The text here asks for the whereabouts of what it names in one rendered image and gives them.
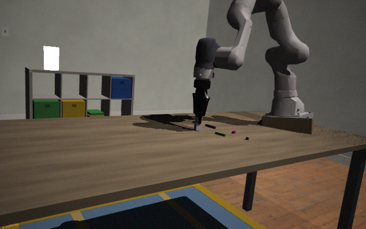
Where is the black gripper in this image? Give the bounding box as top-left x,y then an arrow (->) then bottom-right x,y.
193,79 -> 211,131

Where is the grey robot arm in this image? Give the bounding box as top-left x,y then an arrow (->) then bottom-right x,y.
193,0 -> 309,117

